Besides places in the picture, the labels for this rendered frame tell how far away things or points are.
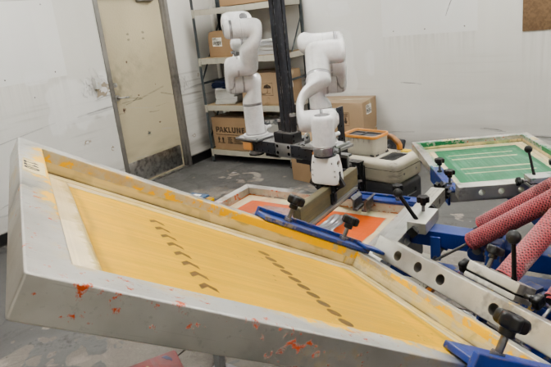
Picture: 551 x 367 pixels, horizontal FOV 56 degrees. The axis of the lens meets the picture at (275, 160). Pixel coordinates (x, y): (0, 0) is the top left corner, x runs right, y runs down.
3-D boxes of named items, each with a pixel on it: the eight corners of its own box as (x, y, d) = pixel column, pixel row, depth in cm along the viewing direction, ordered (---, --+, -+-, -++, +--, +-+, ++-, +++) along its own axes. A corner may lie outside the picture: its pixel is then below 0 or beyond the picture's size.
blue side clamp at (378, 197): (340, 210, 204) (339, 193, 202) (345, 206, 208) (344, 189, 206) (414, 219, 187) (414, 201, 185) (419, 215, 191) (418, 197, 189)
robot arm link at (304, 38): (295, 19, 196) (344, 13, 194) (302, 83, 228) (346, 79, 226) (297, 47, 188) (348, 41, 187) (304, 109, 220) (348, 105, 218)
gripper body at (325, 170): (343, 148, 170) (346, 181, 173) (316, 147, 176) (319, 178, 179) (333, 155, 164) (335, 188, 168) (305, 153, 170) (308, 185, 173)
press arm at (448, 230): (410, 242, 159) (409, 228, 157) (416, 235, 164) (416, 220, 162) (468, 252, 149) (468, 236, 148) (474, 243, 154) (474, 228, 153)
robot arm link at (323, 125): (310, 108, 178) (338, 105, 177) (312, 138, 181) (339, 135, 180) (309, 117, 163) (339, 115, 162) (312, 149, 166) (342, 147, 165)
